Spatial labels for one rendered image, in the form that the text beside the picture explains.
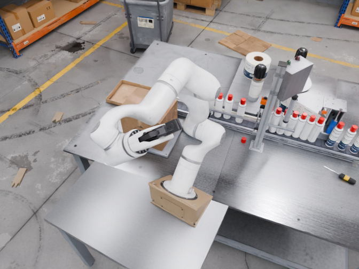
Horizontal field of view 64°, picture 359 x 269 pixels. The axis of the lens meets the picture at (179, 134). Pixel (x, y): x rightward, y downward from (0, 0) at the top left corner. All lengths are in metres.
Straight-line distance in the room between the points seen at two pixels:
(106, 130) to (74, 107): 2.80
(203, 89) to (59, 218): 1.13
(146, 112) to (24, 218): 2.16
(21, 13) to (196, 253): 4.11
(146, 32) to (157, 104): 3.21
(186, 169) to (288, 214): 0.66
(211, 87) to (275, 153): 1.01
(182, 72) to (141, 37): 3.18
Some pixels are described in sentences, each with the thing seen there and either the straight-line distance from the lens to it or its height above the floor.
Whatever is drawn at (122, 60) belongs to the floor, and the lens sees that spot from 4.30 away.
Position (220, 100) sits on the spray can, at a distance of 2.00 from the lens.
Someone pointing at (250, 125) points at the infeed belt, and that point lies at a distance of 2.10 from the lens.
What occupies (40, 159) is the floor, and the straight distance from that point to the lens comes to 3.26.
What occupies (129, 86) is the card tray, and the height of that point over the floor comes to 0.83.
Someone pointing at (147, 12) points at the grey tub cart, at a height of 0.66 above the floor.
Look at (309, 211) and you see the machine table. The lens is 1.87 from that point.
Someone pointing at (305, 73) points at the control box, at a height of 1.43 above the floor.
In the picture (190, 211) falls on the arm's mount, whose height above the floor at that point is 0.98.
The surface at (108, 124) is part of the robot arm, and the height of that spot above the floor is 1.74.
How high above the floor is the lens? 2.37
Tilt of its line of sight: 49 degrees down
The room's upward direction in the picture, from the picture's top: straight up
